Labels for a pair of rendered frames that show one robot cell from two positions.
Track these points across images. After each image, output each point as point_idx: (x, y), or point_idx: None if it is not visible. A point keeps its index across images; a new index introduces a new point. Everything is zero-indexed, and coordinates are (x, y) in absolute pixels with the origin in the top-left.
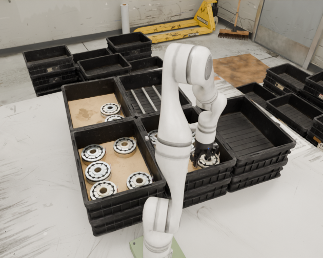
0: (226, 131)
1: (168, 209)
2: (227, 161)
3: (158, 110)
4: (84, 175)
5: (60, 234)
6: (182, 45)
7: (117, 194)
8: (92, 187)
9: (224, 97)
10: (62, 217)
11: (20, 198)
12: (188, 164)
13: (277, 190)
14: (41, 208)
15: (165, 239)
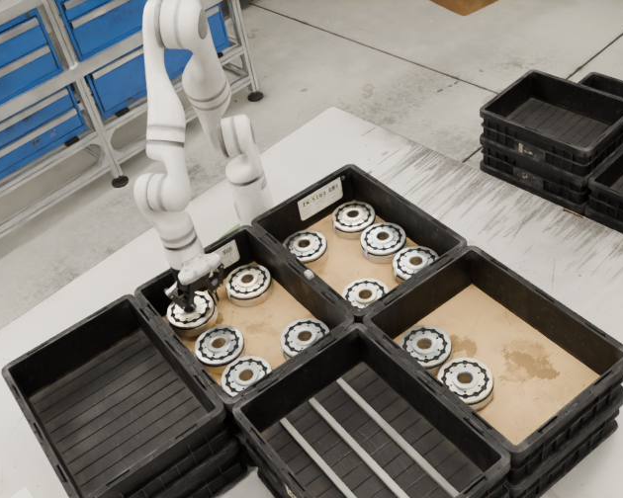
0: (149, 433)
1: (220, 121)
2: (150, 283)
3: (341, 448)
4: (408, 239)
5: None
6: (177, 0)
7: (313, 185)
8: (373, 213)
9: (136, 179)
10: None
11: (519, 236)
12: (230, 317)
13: None
14: (473, 237)
15: (231, 160)
